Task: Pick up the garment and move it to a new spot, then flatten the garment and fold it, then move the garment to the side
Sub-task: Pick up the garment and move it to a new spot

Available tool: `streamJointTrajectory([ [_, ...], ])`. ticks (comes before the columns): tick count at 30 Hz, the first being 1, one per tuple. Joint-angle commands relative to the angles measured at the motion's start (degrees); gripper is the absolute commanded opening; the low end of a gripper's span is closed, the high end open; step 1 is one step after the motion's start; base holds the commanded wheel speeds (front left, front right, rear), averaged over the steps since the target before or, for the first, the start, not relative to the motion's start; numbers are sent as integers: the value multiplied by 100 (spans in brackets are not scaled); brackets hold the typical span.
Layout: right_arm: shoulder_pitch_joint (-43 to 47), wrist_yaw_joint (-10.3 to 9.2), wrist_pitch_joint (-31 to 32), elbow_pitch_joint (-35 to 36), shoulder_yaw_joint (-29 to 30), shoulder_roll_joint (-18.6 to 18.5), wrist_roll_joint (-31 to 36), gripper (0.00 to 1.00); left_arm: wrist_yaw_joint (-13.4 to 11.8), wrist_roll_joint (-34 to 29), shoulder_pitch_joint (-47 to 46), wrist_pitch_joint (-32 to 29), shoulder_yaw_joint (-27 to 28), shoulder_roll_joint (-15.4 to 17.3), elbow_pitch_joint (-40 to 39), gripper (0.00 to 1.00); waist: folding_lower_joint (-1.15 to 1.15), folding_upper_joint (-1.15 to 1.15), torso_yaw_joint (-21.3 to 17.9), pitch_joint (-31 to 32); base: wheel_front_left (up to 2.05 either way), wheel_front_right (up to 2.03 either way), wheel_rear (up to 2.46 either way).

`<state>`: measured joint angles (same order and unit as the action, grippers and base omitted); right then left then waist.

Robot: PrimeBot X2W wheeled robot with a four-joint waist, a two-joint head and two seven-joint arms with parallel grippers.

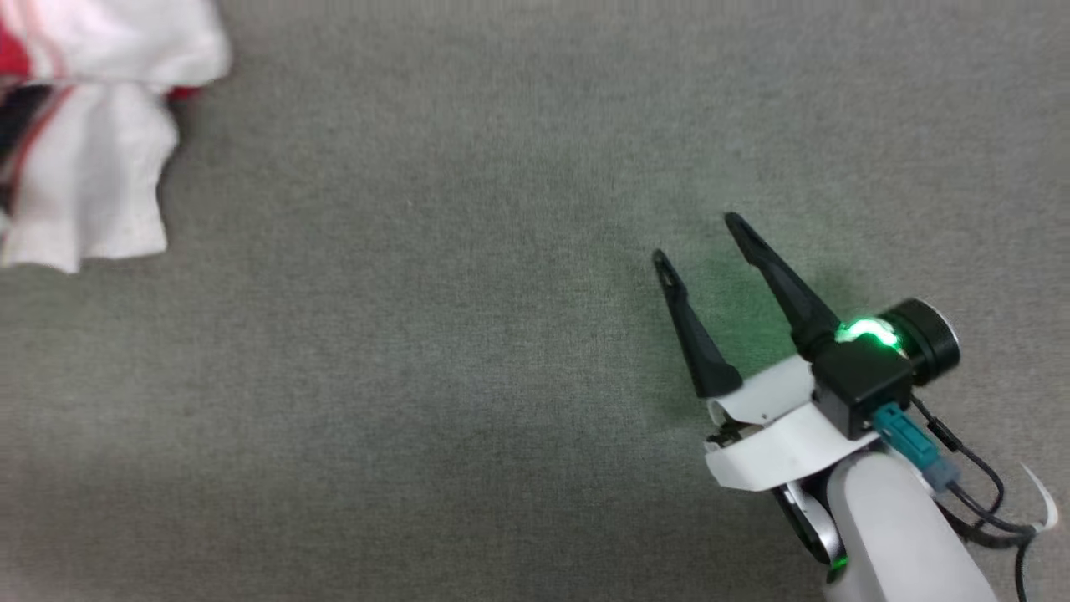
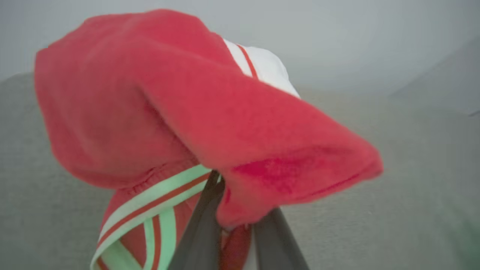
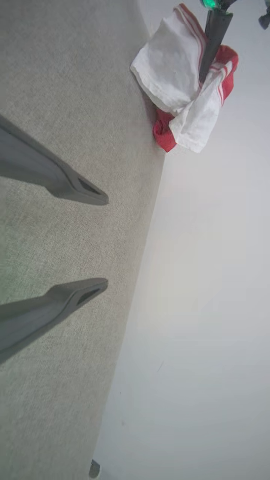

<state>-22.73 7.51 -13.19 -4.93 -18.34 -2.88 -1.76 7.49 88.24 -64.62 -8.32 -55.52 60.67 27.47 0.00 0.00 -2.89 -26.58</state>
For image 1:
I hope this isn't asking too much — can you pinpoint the teal right camera connector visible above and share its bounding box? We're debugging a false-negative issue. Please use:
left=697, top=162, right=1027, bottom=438
left=871, top=403, right=960, bottom=492

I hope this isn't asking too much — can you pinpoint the red and white garment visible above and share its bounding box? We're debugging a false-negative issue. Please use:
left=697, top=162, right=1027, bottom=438
left=0, top=0, right=233, bottom=275

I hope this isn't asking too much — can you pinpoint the grey fabric sofa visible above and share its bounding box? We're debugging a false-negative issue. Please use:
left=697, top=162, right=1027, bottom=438
left=0, top=0, right=1070, bottom=602

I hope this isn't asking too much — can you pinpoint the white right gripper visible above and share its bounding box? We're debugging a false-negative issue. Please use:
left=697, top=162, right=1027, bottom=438
left=651, top=212, right=961, bottom=493

